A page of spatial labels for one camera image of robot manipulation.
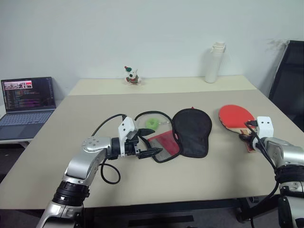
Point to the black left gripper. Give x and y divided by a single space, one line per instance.
131 148

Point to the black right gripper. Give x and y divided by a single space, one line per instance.
252 142

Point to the red table tennis paddle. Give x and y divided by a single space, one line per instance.
234 116

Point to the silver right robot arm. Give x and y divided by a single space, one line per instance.
287 166

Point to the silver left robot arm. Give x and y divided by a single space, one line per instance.
80 164

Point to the black paddle case, red mesh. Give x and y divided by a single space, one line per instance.
192 133

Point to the white plush dog toy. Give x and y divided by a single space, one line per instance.
131 76

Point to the black office chair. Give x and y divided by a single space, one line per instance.
288 83

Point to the white water bottle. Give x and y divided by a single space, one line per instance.
213 63

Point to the open grey laptop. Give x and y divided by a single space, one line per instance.
23 111

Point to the white side desk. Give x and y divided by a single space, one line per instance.
16 143

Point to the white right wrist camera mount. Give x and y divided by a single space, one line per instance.
265 127

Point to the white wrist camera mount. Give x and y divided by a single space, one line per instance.
265 127
126 126

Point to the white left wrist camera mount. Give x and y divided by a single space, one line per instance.
126 126

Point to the black table frame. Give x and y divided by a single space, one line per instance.
166 213

